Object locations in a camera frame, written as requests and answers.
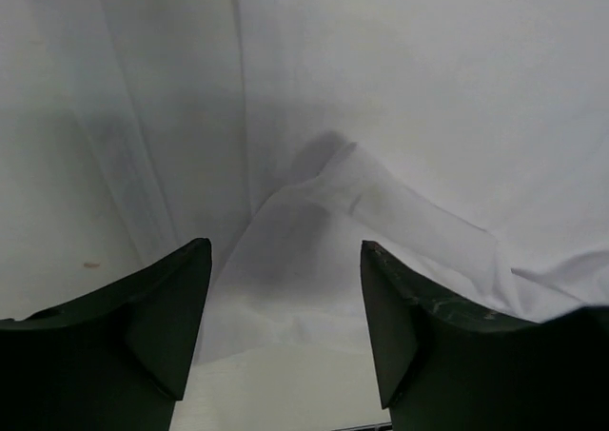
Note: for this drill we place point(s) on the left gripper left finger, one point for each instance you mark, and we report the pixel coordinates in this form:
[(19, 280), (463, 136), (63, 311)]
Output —
[(117, 358)]

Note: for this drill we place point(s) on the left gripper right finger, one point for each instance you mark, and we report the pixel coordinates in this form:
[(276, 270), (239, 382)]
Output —
[(443, 362)]

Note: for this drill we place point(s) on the white t shirt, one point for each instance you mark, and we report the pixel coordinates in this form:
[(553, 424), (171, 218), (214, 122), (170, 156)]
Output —
[(470, 137)]

